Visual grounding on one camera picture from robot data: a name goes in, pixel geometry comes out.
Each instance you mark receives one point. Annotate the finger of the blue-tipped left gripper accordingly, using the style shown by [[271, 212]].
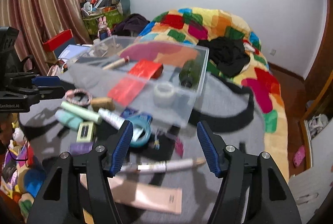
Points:
[[46, 81]]

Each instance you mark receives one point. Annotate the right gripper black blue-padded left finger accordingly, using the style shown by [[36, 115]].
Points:
[[58, 200]]

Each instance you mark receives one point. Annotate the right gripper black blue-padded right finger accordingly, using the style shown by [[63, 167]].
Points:
[[253, 189]]

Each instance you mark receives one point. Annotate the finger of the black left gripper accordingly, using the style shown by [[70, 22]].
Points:
[[51, 92]]

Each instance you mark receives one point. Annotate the mint green small tube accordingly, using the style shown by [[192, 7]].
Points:
[[68, 119]]

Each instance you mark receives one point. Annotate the beige foundation tube white cap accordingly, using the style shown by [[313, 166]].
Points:
[[146, 196]]

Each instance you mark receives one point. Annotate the red box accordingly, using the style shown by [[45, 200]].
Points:
[[57, 41]]

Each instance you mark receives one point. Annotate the blue white notebook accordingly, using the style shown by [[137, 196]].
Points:
[[71, 51]]

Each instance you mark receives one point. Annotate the tan 4B eraser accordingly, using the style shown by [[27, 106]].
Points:
[[102, 102]]

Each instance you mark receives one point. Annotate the pink slipper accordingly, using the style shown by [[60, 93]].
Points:
[[299, 156]]

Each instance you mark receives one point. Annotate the light green stick tube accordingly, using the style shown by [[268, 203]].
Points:
[[81, 112]]

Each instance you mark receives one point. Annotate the green mahjong tile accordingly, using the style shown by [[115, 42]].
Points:
[[86, 132]]

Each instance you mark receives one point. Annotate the purple black spray bottle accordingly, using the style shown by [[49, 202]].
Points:
[[80, 148]]

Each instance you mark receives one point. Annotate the white ointment tube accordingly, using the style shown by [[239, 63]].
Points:
[[113, 119]]

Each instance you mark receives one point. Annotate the pink bunny toy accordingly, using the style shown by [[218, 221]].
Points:
[[103, 29]]

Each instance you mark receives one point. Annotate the red envelope packet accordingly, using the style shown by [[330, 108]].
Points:
[[130, 86]]

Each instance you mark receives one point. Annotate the cream tube red cap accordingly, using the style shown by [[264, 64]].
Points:
[[117, 63]]

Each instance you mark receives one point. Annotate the striped red curtain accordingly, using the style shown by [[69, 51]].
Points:
[[44, 5]]

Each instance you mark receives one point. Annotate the blue small card box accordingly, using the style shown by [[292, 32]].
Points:
[[130, 112]]

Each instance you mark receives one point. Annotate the teal tape roll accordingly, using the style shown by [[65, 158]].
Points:
[[141, 130]]

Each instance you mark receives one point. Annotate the green cluttered storage box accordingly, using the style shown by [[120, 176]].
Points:
[[114, 11]]

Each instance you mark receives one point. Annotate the dark purple clothing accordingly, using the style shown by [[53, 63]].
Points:
[[131, 26]]

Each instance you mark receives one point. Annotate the grey black blanket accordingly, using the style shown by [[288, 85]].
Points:
[[199, 192]]

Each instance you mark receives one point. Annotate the clear plastic storage bin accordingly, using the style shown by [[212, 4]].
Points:
[[85, 71]]

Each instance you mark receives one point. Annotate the white tape roll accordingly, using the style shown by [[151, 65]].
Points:
[[164, 94]]

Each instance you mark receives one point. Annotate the white gold-tipped pen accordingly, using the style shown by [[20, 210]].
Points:
[[163, 166]]

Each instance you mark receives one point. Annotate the small yellow blue charm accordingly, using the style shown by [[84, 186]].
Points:
[[156, 144]]

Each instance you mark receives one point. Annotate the dark green bottle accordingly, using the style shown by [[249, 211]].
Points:
[[190, 74]]

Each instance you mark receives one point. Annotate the black clothing pile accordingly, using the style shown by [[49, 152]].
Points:
[[228, 55]]

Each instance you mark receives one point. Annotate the colourful patchwork quilt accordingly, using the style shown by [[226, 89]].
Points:
[[190, 25]]

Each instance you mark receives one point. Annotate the pink charm keychain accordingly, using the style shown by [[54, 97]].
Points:
[[178, 147]]

